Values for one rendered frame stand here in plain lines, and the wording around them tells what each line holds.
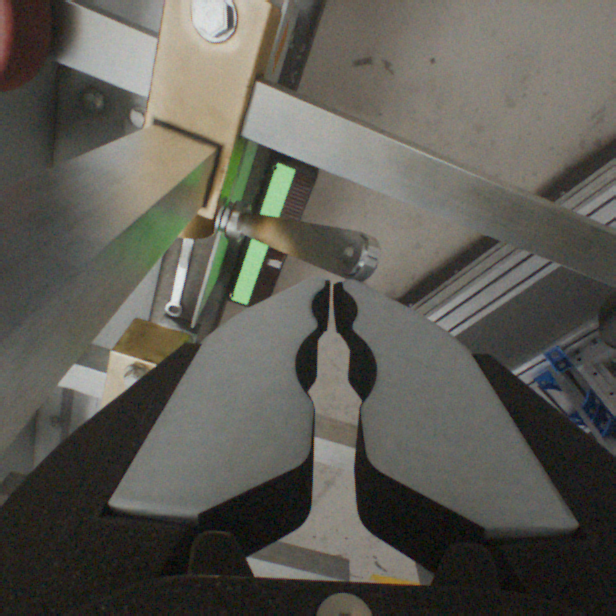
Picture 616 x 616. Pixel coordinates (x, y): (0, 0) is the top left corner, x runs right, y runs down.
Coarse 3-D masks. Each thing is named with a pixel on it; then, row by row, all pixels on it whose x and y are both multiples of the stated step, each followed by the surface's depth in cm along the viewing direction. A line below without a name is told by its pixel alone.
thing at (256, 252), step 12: (288, 168) 41; (276, 180) 41; (288, 180) 41; (276, 192) 42; (264, 204) 42; (276, 204) 42; (276, 216) 43; (252, 240) 44; (252, 252) 45; (264, 252) 45; (252, 264) 46; (240, 276) 47; (252, 276) 47; (240, 288) 47; (252, 288) 47; (240, 300) 48
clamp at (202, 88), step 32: (256, 0) 20; (160, 32) 21; (192, 32) 21; (256, 32) 21; (160, 64) 22; (192, 64) 22; (224, 64) 22; (256, 64) 22; (160, 96) 22; (192, 96) 22; (224, 96) 22; (192, 128) 23; (224, 128) 23; (224, 160) 24; (224, 192) 26; (192, 224) 26
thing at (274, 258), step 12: (300, 180) 41; (312, 180) 41; (300, 192) 42; (288, 204) 42; (300, 204) 42; (288, 216) 43; (276, 252) 45; (264, 264) 46; (276, 264) 46; (264, 276) 47; (276, 276) 47; (264, 288) 47; (252, 300) 48
